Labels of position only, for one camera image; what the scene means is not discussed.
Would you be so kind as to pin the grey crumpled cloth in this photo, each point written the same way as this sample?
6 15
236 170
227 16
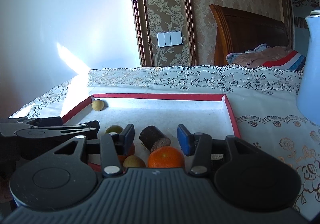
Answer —
257 48

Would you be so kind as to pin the yellow-green lime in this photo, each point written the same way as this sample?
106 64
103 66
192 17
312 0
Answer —
114 129

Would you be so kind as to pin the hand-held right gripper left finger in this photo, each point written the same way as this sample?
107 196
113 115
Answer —
128 136

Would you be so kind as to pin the red cardboard box tray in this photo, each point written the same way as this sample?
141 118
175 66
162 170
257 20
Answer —
175 114

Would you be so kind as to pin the tan longan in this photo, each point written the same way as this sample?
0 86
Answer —
133 161
97 105

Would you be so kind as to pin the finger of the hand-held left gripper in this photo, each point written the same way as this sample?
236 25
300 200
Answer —
47 121
82 125

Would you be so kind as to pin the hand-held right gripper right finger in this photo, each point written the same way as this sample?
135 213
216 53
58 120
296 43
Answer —
183 139

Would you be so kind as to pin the orange tangerine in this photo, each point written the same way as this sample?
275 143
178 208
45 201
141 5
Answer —
130 151
165 157

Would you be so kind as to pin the wooden wall moulding frame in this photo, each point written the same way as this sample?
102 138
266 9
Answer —
138 13

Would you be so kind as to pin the wooden bed headboard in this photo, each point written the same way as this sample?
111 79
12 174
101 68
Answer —
245 28

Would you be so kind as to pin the patterned wardrobe door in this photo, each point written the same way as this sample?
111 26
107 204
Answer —
300 1

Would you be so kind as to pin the light blue electric kettle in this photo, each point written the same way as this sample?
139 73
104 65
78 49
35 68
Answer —
310 76

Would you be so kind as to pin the floral lace tablecloth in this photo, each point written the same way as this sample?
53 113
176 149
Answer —
262 104

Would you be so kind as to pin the white wall light switch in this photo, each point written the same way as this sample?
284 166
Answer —
170 39

